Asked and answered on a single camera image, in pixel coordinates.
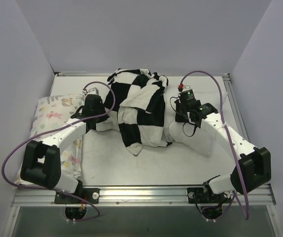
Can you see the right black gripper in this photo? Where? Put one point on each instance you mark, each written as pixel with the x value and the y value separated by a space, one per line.
pixel 179 115

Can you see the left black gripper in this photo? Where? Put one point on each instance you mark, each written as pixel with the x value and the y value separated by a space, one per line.
pixel 99 118

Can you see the white pillow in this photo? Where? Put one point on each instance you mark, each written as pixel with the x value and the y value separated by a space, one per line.
pixel 201 142

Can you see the black white checkered pillowcase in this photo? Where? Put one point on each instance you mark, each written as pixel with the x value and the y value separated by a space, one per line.
pixel 137 108

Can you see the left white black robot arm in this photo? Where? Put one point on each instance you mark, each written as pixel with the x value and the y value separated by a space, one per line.
pixel 42 159

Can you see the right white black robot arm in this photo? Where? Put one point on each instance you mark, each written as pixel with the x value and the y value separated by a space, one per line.
pixel 252 164

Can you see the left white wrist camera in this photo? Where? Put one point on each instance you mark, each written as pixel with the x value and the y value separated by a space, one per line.
pixel 90 91

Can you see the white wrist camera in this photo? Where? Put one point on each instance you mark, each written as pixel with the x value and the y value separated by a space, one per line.
pixel 182 87
pixel 90 91

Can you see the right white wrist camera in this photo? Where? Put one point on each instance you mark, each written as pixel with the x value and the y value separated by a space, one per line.
pixel 182 87

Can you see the aluminium right side rail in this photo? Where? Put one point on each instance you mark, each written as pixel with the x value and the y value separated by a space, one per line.
pixel 234 105

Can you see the aluminium rail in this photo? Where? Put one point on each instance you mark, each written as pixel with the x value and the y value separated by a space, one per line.
pixel 134 196
pixel 234 105

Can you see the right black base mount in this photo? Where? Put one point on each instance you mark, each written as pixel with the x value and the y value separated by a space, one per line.
pixel 197 195

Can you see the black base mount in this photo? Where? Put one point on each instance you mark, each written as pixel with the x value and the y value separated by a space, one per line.
pixel 197 195
pixel 88 194

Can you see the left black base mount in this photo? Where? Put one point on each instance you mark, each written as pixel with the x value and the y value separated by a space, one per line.
pixel 88 194

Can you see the aluminium front rail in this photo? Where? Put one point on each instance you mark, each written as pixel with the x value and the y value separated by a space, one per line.
pixel 134 196

